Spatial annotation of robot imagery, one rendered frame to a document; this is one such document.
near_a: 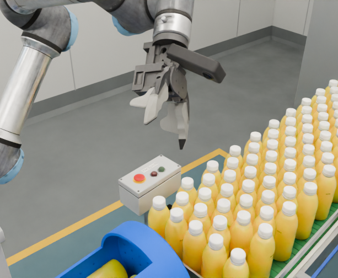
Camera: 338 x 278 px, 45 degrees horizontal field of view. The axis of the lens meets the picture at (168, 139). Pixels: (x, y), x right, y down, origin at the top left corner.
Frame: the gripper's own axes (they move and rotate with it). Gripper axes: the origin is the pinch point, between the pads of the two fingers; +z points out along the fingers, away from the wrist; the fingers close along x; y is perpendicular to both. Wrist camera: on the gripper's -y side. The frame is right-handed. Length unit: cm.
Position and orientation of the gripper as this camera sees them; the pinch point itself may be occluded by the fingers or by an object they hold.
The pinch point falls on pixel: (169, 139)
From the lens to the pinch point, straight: 74.6
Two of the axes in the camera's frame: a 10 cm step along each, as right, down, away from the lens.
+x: -4.3, -3.0, -8.5
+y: -9.0, 0.2, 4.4
